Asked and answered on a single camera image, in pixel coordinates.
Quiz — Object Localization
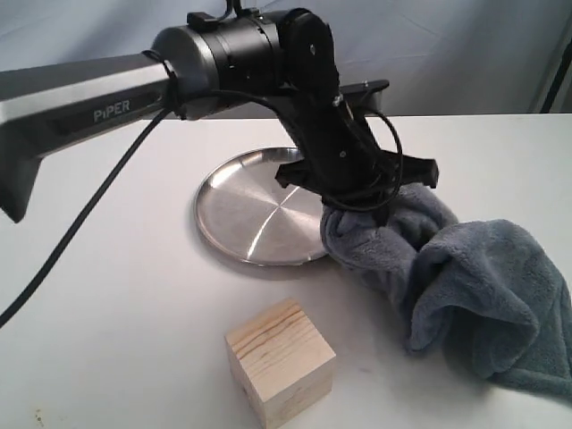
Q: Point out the blue-grey backdrop cloth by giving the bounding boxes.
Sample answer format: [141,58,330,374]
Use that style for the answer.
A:
[1,1,571,115]

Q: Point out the round stainless steel plate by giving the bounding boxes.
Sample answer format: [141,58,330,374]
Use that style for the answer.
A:
[193,147,326,266]

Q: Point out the black backdrop stand pole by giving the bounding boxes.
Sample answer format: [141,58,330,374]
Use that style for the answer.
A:
[540,39,572,114]

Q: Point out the grey-blue fleece towel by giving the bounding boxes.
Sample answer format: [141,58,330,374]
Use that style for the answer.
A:
[321,184,571,401]

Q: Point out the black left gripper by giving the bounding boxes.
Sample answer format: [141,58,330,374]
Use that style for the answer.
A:
[274,91,439,228]

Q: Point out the light wooden cube block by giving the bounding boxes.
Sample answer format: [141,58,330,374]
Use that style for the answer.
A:
[224,299,336,428]

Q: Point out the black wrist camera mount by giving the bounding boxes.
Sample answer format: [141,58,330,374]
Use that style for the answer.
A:
[341,79,390,111]

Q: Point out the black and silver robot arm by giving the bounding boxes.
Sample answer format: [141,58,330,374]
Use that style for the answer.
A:
[1,8,439,222]

